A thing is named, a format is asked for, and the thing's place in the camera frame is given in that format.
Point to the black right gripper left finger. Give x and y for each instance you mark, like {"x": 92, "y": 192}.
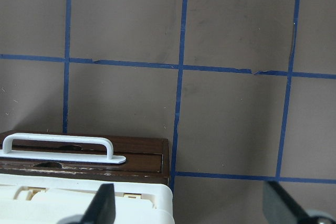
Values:
{"x": 100, "y": 210}

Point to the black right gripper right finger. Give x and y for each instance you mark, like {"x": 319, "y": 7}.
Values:
{"x": 279, "y": 207}

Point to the wooden drawer with white handle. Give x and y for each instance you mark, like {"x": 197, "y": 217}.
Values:
{"x": 120, "y": 154}

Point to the dark wooden drawer cabinet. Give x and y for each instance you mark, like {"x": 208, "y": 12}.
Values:
{"x": 54, "y": 169}

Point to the cream plastic crate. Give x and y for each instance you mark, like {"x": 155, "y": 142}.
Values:
{"x": 41, "y": 199}

